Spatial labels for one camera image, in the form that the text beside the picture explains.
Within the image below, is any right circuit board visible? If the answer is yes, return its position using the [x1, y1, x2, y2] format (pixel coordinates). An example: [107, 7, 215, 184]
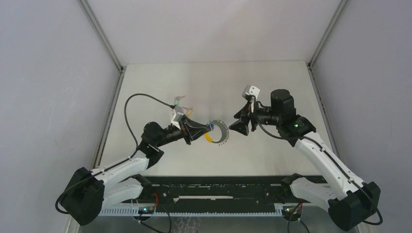
[282, 207, 302, 217]

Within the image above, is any camera cable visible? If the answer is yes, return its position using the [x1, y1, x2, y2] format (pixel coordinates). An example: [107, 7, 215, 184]
[123, 93, 176, 150]
[256, 101, 303, 140]

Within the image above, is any left circuit board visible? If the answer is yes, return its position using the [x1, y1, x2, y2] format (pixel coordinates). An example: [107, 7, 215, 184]
[138, 206, 155, 216]

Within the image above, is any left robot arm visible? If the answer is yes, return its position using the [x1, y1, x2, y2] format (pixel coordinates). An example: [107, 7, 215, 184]
[55, 116, 216, 226]

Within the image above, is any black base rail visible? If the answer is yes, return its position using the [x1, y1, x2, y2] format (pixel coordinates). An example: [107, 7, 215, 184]
[128, 174, 314, 215]

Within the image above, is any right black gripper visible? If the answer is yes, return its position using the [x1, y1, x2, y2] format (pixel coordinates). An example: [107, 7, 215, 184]
[228, 100, 280, 136]

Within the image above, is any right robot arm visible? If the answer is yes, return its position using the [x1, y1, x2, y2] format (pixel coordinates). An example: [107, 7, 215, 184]
[229, 85, 383, 231]

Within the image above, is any white cable duct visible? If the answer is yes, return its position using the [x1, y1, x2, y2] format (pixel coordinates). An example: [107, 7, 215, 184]
[98, 205, 284, 217]

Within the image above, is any right camera cable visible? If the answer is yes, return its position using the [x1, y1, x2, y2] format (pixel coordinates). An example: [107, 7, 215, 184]
[256, 101, 303, 140]

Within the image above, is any left camera cable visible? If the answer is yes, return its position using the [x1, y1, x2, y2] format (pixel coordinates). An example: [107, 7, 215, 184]
[123, 93, 176, 150]

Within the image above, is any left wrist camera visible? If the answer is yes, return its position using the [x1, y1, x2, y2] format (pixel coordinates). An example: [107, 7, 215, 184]
[170, 105, 185, 129]

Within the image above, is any green tag key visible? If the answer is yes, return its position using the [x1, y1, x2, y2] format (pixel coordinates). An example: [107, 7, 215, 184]
[174, 96, 185, 106]

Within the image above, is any circuit board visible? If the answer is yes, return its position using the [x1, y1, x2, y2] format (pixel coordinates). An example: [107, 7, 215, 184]
[138, 206, 155, 216]
[282, 207, 302, 217]

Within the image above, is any orange tag key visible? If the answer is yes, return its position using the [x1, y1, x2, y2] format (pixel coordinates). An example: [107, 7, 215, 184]
[183, 107, 193, 117]

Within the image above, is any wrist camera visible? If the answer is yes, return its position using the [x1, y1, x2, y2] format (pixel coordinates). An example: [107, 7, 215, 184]
[241, 85, 260, 99]
[170, 105, 185, 129]

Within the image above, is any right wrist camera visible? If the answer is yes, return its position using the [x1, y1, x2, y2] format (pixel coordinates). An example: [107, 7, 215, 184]
[241, 85, 260, 99]

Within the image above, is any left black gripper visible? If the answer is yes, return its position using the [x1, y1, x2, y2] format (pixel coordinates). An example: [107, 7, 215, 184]
[155, 114, 210, 148]

